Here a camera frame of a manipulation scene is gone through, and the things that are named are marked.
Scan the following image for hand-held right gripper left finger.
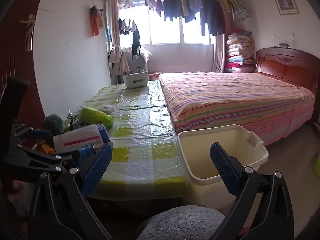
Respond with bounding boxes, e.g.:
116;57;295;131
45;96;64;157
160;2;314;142
28;144;113;240

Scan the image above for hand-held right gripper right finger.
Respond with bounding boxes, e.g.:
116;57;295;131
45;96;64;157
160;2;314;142
210;142;294;240

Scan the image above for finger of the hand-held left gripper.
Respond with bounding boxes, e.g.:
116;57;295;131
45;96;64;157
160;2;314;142
15;144;97;173

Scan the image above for cream plastic bin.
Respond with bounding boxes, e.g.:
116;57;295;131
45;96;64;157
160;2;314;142
176;124;269;205

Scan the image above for white box with red stripe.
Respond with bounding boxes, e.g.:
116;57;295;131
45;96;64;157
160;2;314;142
53;124;113;153

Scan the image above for green and white pillow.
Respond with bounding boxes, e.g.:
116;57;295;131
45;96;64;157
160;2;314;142
79;106;115;129

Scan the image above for person's left hand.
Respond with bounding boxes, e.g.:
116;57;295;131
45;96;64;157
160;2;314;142
0;179;32;220

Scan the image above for orange plastic toy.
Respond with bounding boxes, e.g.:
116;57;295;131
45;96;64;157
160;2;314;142
37;144;55;154

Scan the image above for dark blue object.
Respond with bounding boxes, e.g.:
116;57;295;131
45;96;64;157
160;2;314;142
22;128;52;140

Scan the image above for green fuzzy cloth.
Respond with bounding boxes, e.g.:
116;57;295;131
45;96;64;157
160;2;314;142
44;114;64;135

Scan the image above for grey knitted lace hat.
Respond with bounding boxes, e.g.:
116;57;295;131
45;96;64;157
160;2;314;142
136;205;225;240

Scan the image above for striped bedsheet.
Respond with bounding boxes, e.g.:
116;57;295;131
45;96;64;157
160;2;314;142
159;72;315;147

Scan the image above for dark red wooden door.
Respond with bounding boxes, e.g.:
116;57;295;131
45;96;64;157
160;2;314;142
0;0;54;155

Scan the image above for white plastic basket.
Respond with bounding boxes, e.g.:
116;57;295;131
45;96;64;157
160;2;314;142
122;70;150;89

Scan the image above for beige hanging garments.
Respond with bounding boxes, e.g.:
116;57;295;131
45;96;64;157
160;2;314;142
108;44;130;75

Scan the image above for white washing machine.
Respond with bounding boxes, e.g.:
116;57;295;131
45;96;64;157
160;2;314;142
124;51;150;77

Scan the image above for pink curtain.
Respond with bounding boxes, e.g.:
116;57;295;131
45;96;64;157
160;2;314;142
212;34;227;73
106;0;122;48

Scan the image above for stack of folded blankets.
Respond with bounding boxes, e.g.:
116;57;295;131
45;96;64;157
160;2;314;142
224;29;256;73

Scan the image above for wooden bed headboard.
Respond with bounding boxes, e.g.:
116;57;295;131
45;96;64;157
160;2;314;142
255;47;320;95

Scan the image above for black hanging garment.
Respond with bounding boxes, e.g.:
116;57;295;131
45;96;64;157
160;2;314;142
131;24;143;60

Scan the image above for teal hanging cloth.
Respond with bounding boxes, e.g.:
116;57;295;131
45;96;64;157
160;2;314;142
105;22;112;48

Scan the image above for orange hanging cloth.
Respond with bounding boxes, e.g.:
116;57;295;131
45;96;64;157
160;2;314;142
89;5;105;37

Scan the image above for hanger with small dark clothes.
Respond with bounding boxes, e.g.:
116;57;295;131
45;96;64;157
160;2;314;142
117;16;138;35

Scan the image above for row of hanging clothes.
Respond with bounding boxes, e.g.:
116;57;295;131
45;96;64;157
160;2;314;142
145;0;250;37

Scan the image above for metal door handle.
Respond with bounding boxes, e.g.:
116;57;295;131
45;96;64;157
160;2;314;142
20;14;37;52

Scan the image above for framed wall picture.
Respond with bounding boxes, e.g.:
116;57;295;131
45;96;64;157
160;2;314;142
271;0;299;15

